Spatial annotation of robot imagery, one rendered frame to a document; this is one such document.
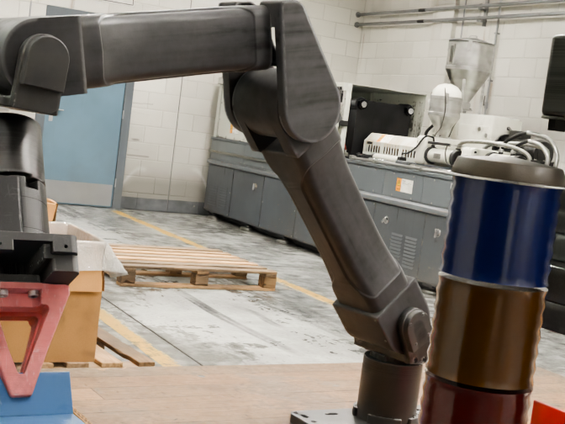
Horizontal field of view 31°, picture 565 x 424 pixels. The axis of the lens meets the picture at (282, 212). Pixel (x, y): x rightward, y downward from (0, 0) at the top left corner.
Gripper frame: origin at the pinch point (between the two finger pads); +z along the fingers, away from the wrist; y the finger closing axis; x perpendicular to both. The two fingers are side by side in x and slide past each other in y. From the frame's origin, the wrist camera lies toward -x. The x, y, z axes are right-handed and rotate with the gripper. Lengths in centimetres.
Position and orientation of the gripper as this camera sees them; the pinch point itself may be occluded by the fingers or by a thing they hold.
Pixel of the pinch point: (18, 386)
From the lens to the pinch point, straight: 70.9
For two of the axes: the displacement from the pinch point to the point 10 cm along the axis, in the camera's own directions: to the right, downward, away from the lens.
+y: 5.0, -4.0, -7.7
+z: 1.6, 9.1, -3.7
